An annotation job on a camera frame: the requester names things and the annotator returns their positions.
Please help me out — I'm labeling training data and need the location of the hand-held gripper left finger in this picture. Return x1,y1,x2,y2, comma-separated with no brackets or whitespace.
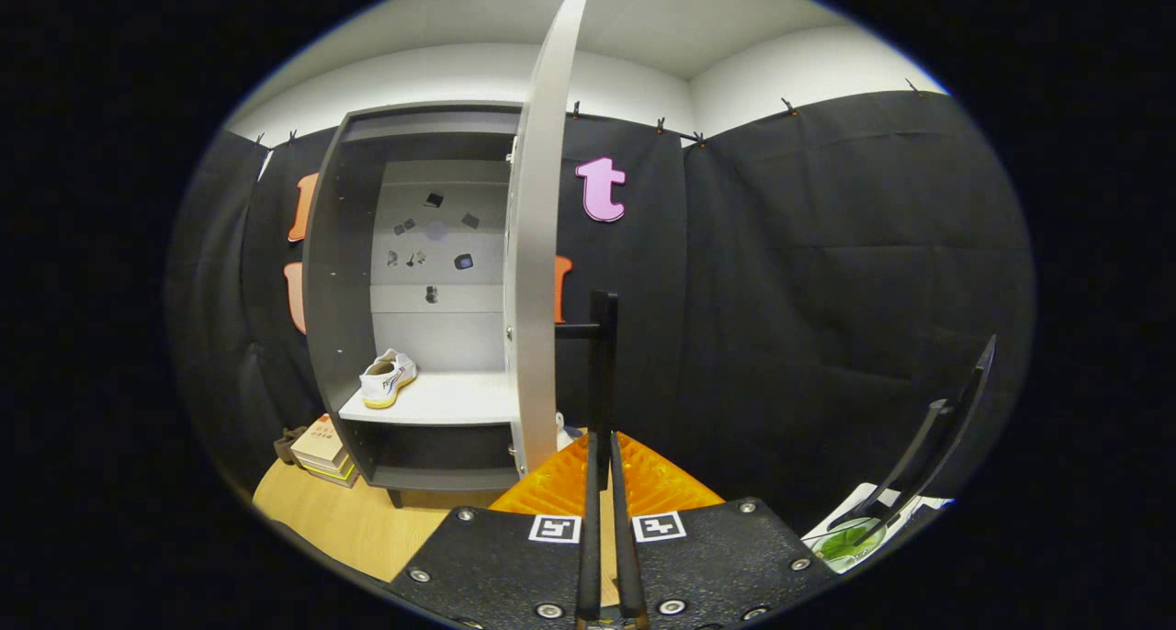
386,431,603,630

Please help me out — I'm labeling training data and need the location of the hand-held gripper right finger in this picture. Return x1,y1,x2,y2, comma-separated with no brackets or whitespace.
608,431,839,630

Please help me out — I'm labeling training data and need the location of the black door handle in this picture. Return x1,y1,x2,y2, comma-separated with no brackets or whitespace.
554,290,619,484

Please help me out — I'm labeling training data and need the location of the beige shoe cabinet door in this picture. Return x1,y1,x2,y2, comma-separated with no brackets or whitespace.
503,0,592,477

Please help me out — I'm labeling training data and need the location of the dark grey shoe cabinet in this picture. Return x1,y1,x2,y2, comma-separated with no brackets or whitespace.
303,100,525,509

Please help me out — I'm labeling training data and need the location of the white cabinet shelf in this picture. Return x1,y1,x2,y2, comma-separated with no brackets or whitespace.
338,371,517,426

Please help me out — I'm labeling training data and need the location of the green round object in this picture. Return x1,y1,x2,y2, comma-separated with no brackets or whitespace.
813,517,888,572

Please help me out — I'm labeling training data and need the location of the white sheet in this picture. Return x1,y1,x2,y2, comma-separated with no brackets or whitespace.
802,481,955,574

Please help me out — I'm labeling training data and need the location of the book with yellow edge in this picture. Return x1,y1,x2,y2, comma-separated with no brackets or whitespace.
299,451,361,489

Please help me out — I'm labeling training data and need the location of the black monitor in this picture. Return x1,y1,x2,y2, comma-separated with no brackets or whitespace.
827,334,999,532

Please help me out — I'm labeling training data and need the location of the black backdrop cloth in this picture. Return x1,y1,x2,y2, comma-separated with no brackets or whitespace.
165,88,1039,539

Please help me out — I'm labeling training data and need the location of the row of black cloth clips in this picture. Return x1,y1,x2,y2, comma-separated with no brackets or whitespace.
250,79,922,149

